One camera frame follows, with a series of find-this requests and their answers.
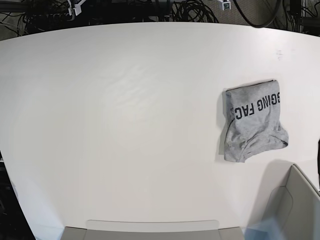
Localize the grey T-shirt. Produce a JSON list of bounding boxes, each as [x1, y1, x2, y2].
[[223, 80, 289, 163]]

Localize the grey chair right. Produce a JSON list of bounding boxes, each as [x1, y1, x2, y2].
[[259, 164, 320, 240]]

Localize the black cable bundle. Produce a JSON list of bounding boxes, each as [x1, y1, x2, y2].
[[82, 0, 221, 25]]

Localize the thick black cable loop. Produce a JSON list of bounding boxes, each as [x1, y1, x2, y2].
[[232, 0, 282, 28]]

